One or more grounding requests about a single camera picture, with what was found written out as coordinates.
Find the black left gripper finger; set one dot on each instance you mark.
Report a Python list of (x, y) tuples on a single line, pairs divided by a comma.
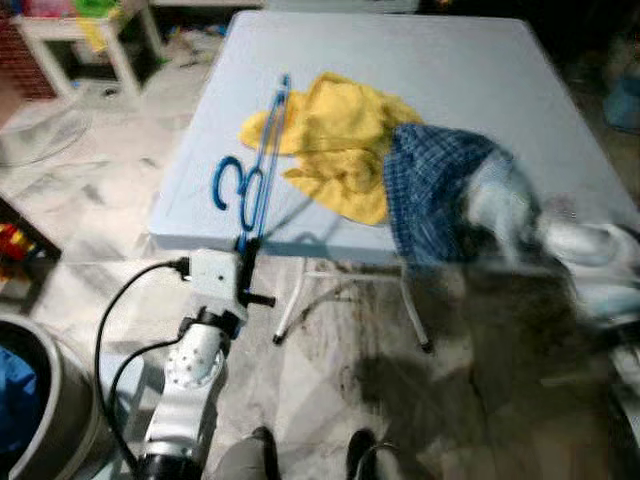
[(248, 247)]

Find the blue plaid shirt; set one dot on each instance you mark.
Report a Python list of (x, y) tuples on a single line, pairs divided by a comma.
[(430, 190)]

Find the yellow cloth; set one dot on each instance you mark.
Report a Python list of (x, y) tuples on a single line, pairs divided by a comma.
[(340, 130)]

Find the grey robot left leg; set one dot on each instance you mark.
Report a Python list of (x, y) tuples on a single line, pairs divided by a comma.
[(245, 465)]

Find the grey robot leg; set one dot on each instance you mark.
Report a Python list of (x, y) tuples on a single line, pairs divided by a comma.
[(360, 450), (245, 465)]

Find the grey robot right leg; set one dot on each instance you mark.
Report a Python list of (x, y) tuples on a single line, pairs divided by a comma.
[(360, 450)]

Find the grey round bucket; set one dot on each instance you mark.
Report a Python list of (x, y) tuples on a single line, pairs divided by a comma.
[(70, 420)]

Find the white round fan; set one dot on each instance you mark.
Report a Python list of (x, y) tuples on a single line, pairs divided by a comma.
[(45, 135)]

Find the dark blue cloth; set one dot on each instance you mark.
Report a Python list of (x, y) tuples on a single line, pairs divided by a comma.
[(15, 400)]

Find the small yellow rag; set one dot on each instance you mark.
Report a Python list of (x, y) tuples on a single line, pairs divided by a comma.
[(93, 35)]

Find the light blue plastic basket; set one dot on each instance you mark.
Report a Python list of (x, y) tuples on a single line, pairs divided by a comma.
[(622, 105)]

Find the green container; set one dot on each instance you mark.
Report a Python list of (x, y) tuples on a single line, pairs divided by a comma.
[(98, 8)]

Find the red lattice crate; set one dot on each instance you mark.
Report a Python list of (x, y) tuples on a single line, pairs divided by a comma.
[(20, 65)]

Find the small white table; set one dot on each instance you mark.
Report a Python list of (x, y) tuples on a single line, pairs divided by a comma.
[(50, 25)]

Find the pink container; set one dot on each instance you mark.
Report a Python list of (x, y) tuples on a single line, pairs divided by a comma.
[(45, 7)]

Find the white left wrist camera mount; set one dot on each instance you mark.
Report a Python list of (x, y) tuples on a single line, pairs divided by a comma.
[(212, 280)]

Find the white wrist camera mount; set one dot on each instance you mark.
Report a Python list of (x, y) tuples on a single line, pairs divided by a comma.
[(212, 280), (580, 240)]

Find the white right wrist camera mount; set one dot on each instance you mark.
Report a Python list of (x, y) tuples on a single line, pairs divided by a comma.
[(580, 240)]

